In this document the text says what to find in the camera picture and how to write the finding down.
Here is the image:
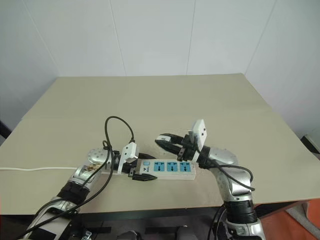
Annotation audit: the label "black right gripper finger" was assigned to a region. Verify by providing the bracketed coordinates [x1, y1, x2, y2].
[156, 133, 185, 146]
[154, 139, 182, 157]

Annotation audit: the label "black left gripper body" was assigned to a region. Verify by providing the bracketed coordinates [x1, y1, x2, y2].
[123, 159, 139, 179]

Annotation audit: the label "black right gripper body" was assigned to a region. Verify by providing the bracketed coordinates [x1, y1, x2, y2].
[176, 134, 201, 162]

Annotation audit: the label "white power strip blue sockets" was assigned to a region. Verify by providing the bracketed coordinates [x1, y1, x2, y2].
[109, 158, 196, 182]

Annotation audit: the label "dark rounded shape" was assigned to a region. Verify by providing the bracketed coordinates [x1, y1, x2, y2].
[116, 230, 144, 240]

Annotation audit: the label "dark background object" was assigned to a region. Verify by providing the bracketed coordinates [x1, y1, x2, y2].
[0, 119, 13, 140]

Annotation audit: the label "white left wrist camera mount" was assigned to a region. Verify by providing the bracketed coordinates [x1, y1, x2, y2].
[116, 141, 139, 175]

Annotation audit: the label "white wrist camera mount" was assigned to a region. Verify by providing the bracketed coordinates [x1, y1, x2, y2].
[187, 119, 208, 161]
[116, 141, 139, 175]

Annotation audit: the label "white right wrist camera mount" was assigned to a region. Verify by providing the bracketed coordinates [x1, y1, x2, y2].
[187, 119, 208, 161]

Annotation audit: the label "black table frame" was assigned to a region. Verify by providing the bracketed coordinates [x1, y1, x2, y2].
[71, 206, 227, 240]

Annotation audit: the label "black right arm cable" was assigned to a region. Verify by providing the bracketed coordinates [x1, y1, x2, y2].
[198, 148, 256, 240]

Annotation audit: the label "white power strip cord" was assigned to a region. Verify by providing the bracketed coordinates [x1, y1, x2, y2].
[0, 165, 79, 172]

